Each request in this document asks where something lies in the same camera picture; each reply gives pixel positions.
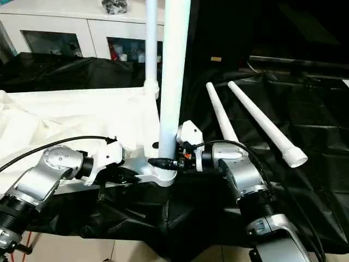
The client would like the white plastic table top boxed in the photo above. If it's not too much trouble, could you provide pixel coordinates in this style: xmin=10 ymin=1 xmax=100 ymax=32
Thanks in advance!
xmin=0 ymin=79 xmax=178 ymax=196

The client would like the white plastic table leg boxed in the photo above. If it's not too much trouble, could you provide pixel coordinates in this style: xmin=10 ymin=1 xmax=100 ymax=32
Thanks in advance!
xmin=143 ymin=0 xmax=160 ymax=99
xmin=158 ymin=0 xmax=191 ymax=175
xmin=227 ymin=81 xmax=309 ymax=169
xmin=206 ymin=82 xmax=240 ymax=144

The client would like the black plastic mat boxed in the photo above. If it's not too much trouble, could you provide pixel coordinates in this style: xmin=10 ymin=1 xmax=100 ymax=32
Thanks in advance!
xmin=0 ymin=53 xmax=349 ymax=254

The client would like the dark horizontal bar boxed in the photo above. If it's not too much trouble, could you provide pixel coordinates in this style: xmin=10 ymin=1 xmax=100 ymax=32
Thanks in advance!
xmin=249 ymin=56 xmax=349 ymax=66

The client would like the black fabric backdrop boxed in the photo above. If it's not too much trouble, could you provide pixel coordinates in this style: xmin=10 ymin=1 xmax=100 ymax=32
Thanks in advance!
xmin=185 ymin=0 xmax=349 ymax=77

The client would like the white glass-door cabinet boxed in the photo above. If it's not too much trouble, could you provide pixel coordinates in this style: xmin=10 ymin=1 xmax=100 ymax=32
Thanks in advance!
xmin=0 ymin=0 xmax=167 ymax=64

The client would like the black bundle in clear bag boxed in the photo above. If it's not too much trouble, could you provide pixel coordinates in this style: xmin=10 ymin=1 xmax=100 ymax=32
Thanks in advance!
xmin=101 ymin=0 xmax=127 ymax=16

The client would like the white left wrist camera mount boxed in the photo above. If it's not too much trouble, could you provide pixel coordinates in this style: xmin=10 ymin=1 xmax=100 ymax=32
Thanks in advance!
xmin=85 ymin=140 xmax=126 ymax=187

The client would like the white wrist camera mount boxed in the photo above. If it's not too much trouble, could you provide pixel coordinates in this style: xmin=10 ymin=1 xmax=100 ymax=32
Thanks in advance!
xmin=176 ymin=120 xmax=204 ymax=172
xmin=85 ymin=140 xmax=126 ymax=187

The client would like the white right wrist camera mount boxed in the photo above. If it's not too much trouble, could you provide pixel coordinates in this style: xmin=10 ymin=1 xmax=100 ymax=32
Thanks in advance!
xmin=176 ymin=120 xmax=204 ymax=172

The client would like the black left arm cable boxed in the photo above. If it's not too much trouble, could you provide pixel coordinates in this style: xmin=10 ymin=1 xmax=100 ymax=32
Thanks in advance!
xmin=0 ymin=135 xmax=118 ymax=172

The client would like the thin red cable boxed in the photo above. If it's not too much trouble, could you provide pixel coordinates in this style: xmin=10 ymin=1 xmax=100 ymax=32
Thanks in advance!
xmin=8 ymin=230 xmax=31 ymax=262

